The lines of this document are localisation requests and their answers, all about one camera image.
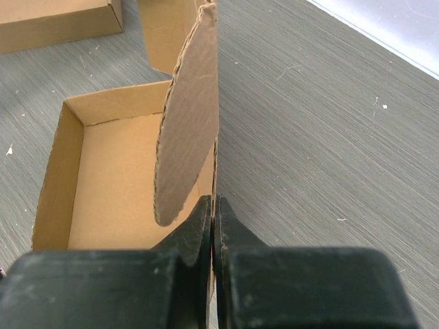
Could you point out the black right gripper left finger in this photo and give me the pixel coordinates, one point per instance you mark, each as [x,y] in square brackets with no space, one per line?
[167,286]

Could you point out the brown cardboard box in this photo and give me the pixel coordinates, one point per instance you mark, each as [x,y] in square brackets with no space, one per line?
[31,24]
[128,164]

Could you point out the folded brown cardboard box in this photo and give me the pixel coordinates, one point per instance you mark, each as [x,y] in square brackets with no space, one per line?
[31,24]

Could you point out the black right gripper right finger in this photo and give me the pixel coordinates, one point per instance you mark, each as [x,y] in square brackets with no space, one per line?
[259,286]

